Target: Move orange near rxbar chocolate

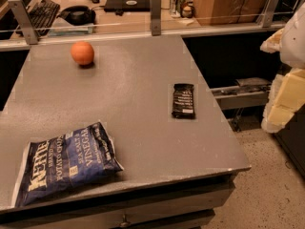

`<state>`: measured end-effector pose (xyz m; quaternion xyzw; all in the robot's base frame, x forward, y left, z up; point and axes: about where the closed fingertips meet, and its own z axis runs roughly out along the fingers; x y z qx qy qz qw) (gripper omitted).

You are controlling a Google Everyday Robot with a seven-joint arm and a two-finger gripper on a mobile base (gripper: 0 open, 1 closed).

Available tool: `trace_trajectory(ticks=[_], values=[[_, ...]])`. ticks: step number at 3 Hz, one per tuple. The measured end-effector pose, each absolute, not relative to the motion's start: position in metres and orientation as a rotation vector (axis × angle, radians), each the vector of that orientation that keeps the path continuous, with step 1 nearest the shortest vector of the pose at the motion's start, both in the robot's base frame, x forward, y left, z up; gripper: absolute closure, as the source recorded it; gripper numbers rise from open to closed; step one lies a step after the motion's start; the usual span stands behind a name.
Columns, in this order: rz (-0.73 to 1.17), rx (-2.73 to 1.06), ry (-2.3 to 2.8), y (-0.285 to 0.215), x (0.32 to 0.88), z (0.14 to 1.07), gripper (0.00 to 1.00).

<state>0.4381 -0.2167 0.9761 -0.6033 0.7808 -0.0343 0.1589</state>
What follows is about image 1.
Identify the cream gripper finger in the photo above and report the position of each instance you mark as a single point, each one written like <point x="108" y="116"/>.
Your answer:
<point x="286" y="97"/>
<point x="272" y="44"/>

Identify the orange fruit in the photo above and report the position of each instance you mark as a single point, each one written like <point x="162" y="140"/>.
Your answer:
<point x="82" y="53"/>

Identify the black rxbar chocolate bar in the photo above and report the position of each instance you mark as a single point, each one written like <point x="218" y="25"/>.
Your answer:
<point x="183" y="105"/>

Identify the grey metal shelf tray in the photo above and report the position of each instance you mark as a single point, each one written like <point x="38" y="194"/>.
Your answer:
<point x="245" y="93"/>

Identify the glass barrier panel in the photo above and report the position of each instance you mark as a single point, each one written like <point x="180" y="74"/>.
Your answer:
<point x="109" y="22"/>

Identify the brown cardboard box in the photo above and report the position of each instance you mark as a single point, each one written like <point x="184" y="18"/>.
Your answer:
<point x="219" y="12"/>

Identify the small round jar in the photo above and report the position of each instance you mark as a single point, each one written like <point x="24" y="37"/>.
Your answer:
<point x="187" y="11"/>

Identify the metal can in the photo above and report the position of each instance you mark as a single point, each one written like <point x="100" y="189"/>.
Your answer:
<point x="175" y="7"/>

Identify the black laptop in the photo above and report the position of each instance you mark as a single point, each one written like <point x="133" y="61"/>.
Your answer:
<point x="127" y="5"/>

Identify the black headphones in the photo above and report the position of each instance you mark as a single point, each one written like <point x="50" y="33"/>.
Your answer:
<point x="78" y="15"/>

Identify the black keyboard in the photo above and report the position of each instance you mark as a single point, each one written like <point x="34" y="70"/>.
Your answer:
<point x="42" y="15"/>

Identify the blue kettle chips bag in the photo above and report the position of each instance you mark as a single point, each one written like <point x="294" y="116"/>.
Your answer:
<point x="64" y="162"/>

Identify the right metal bracket post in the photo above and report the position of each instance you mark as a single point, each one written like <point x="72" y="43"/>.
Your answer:
<point x="266" y="16"/>

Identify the metal bracket post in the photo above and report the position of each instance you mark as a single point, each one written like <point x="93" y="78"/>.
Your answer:
<point x="21" y="15"/>
<point x="155" y="10"/>
<point x="266" y="16"/>

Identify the middle metal bracket post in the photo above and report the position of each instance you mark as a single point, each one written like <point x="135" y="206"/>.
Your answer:
<point x="155" y="10"/>

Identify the table drawer with handle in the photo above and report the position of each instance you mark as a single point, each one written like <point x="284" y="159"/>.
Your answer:
<point x="186" y="208"/>

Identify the left metal bracket post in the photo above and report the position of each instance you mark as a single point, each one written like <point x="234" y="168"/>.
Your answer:
<point x="21" y="15"/>

